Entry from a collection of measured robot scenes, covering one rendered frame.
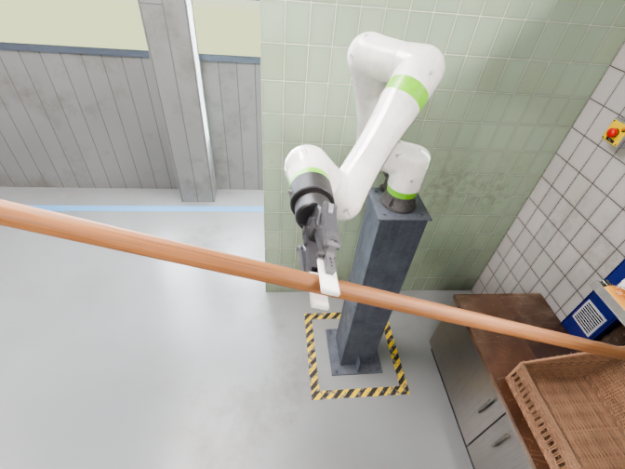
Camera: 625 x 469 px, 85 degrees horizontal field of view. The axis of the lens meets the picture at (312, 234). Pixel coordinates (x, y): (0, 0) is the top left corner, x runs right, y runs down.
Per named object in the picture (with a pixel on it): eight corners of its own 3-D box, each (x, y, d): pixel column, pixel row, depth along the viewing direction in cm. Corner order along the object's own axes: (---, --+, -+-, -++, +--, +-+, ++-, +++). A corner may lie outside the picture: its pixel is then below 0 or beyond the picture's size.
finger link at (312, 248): (305, 223, 66) (301, 228, 67) (305, 274, 59) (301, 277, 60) (323, 229, 67) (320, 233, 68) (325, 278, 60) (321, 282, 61)
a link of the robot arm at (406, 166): (388, 175, 146) (399, 133, 133) (422, 190, 140) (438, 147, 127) (374, 189, 138) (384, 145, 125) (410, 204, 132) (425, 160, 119)
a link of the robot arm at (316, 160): (274, 156, 84) (307, 127, 80) (309, 186, 91) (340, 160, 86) (274, 190, 74) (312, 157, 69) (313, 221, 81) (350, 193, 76)
